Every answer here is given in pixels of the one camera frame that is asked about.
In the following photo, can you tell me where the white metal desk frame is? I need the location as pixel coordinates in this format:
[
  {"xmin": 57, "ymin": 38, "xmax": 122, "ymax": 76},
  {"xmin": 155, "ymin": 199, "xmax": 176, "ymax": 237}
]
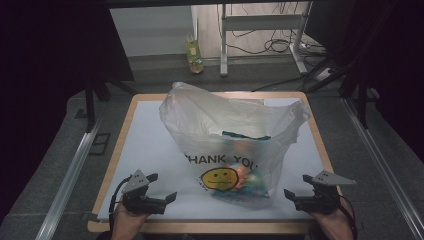
[{"xmin": 219, "ymin": 1, "xmax": 313, "ymax": 78}]

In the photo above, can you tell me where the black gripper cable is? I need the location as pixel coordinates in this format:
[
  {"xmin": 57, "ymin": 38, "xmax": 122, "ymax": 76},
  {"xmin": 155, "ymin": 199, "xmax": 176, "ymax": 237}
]
[
  {"xmin": 338, "ymin": 194, "xmax": 359, "ymax": 240},
  {"xmin": 108, "ymin": 175, "xmax": 133, "ymax": 232}
]

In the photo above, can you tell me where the person's left hand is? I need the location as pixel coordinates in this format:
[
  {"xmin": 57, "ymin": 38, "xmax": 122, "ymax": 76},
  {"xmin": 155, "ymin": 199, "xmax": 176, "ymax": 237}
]
[{"xmin": 112, "ymin": 202, "xmax": 152, "ymax": 235}]

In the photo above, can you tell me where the white power strip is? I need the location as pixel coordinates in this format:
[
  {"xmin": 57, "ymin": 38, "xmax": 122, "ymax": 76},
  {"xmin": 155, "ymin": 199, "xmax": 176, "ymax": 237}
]
[{"xmin": 299, "ymin": 41, "xmax": 327, "ymax": 57}]

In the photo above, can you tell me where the translucent smiley plastic bag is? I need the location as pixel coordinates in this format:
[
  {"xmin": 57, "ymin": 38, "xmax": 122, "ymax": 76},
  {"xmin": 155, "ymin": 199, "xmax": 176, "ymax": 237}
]
[{"xmin": 159, "ymin": 81, "xmax": 312, "ymax": 209}]

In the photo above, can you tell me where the aluminium rail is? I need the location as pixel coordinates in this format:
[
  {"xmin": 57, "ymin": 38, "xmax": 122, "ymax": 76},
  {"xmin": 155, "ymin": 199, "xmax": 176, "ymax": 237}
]
[
  {"xmin": 34, "ymin": 114, "xmax": 105, "ymax": 240},
  {"xmin": 342, "ymin": 97, "xmax": 424, "ymax": 240}
]

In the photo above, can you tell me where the dark curtain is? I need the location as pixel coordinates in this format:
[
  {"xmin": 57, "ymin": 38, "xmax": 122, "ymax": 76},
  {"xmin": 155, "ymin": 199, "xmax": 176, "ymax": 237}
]
[
  {"xmin": 0, "ymin": 0, "xmax": 136, "ymax": 223},
  {"xmin": 304, "ymin": 0, "xmax": 424, "ymax": 164}
]

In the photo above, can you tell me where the wooden-framed white work board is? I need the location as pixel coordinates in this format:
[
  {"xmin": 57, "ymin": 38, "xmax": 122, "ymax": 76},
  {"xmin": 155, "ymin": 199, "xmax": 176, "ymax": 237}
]
[{"xmin": 98, "ymin": 97, "xmax": 326, "ymax": 222}]

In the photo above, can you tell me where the tangle of black floor cables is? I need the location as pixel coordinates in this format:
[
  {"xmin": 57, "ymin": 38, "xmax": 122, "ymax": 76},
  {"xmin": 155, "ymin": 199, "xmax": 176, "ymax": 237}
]
[{"xmin": 229, "ymin": 2, "xmax": 303, "ymax": 56}]

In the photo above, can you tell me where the black metal stand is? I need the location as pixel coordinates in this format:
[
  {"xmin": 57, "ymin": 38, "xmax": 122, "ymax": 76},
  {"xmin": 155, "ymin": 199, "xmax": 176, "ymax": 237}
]
[
  {"xmin": 304, "ymin": 54, "xmax": 373, "ymax": 130},
  {"xmin": 83, "ymin": 77, "xmax": 138, "ymax": 134}
]

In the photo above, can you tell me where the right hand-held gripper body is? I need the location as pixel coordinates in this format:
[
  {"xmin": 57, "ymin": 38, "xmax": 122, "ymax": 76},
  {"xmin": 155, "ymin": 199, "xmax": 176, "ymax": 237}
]
[{"xmin": 294, "ymin": 170, "xmax": 357, "ymax": 215}]

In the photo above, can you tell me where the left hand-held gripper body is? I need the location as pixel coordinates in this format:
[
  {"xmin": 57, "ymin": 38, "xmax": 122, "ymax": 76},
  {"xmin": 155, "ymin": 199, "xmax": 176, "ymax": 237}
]
[{"xmin": 120, "ymin": 169, "xmax": 168, "ymax": 215}]

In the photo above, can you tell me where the person's right hand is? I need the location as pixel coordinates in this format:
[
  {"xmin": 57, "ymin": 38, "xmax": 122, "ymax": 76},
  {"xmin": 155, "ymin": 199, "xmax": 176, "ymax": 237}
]
[{"xmin": 310, "ymin": 199, "xmax": 355, "ymax": 235}]

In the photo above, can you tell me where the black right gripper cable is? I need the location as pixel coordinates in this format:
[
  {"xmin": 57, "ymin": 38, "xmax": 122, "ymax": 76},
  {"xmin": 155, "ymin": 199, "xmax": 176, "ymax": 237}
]
[{"xmin": 338, "ymin": 194, "xmax": 359, "ymax": 240}]

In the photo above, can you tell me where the bottle of yellow liquid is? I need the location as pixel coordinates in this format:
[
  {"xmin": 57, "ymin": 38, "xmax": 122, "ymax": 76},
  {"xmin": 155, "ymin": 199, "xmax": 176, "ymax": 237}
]
[{"xmin": 185, "ymin": 32, "xmax": 205, "ymax": 75}]

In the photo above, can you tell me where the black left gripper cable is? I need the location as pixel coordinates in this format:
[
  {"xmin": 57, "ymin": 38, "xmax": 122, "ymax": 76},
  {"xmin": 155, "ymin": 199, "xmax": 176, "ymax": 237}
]
[{"xmin": 108, "ymin": 175, "xmax": 133, "ymax": 232}]

